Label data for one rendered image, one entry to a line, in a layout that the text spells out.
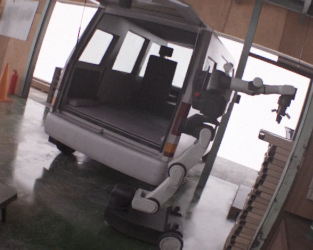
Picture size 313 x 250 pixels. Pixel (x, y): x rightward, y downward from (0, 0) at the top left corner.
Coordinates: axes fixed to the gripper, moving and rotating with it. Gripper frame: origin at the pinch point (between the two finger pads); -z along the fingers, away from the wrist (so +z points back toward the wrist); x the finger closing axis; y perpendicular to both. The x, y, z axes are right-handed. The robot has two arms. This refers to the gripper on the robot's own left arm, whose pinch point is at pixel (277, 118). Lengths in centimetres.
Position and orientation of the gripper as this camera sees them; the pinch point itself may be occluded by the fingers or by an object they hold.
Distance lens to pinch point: 255.9
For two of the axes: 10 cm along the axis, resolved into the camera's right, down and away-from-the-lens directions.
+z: 3.0, -9.4, -1.6
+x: 3.3, -0.5, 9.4
